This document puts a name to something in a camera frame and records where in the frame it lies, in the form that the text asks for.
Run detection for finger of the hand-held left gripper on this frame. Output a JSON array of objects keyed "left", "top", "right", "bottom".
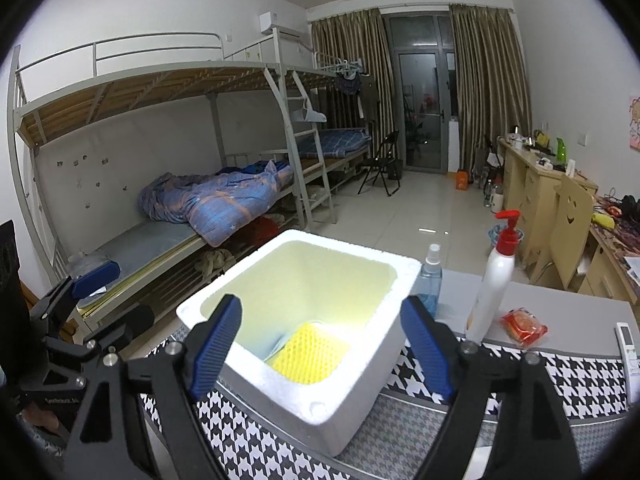
[
  {"left": 30, "top": 262, "right": 121, "bottom": 341},
  {"left": 82, "top": 305, "right": 156, "bottom": 354}
]

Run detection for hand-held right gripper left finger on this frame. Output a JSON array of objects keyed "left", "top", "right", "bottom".
[{"left": 60, "top": 294, "right": 244, "bottom": 480}]

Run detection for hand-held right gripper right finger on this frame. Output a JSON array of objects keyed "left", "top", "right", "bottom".
[{"left": 400, "top": 295, "right": 583, "bottom": 480}]

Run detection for white foam box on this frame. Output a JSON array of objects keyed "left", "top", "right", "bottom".
[{"left": 176, "top": 229, "right": 422, "bottom": 457}]

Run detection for yellow foam net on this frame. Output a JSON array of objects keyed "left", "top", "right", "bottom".
[{"left": 265, "top": 322, "right": 351, "bottom": 386}]

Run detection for blue spray bottle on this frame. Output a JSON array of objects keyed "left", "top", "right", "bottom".
[{"left": 417, "top": 243, "right": 443, "bottom": 321}]

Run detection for white pump lotion bottle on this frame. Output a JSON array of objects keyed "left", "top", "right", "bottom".
[{"left": 465, "top": 209, "right": 522, "bottom": 343}]

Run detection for red snack packet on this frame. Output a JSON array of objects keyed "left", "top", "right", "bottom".
[{"left": 500, "top": 307, "right": 548, "bottom": 348}]

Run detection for red basin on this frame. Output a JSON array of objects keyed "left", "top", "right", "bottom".
[{"left": 250, "top": 215, "right": 282, "bottom": 246}]

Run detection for blue waste bin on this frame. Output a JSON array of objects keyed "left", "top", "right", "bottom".
[{"left": 489, "top": 225, "right": 525, "bottom": 251}]

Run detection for blue plaid quilt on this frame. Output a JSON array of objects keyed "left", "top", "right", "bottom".
[{"left": 137, "top": 159, "right": 296, "bottom": 248}]

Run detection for wooden smiley chair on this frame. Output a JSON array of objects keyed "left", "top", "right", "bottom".
[{"left": 530, "top": 174, "right": 596, "bottom": 291}]

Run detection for light wooden desk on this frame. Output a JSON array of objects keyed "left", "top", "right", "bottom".
[{"left": 497, "top": 137, "right": 598, "bottom": 266}]

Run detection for black folding chair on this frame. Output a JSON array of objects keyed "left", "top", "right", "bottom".
[{"left": 357, "top": 131, "right": 402, "bottom": 197}]

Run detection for wooden desk with patterned cloth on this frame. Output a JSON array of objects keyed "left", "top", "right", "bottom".
[{"left": 575, "top": 195, "right": 640, "bottom": 306}]

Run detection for white remote control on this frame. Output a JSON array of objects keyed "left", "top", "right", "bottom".
[{"left": 615, "top": 321, "right": 640, "bottom": 376}]

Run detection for white metal bunk bed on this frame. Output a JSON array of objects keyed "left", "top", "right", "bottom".
[
  {"left": 7, "top": 32, "right": 336, "bottom": 356},
  {"left": 272, "top": 25, "right": 381, "bottom": 201}
]

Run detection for blue plaid mattress cover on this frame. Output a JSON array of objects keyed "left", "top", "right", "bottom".
[{"left": 295, "top": 127, "right": 373, "bottom": 158}]

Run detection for glass balcony door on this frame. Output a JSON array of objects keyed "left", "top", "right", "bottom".
[{"left": 387, "top": 12, "right": 458, "bottom": 171}]

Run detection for hanging dark clothes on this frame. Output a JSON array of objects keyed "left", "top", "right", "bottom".
[{"left": 335, "top": 67, "right": 381, "bottom": 123}]

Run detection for brown curtain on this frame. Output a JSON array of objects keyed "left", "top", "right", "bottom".
[
  {"left": 449, "top": 4, "right": 532, "bottom": 171},
  {"left": 310, "top": 7, "right": 396, "bottom": 161}
]

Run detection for white air conditioner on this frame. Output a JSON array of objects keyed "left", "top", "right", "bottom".
[{"left": 259, "top": 11, "right": 307, "bottom": 37}]

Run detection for pink wall poster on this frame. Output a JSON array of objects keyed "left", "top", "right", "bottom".
[{"left": 629, "top": 94, "right": 640, "bottom": 151}]

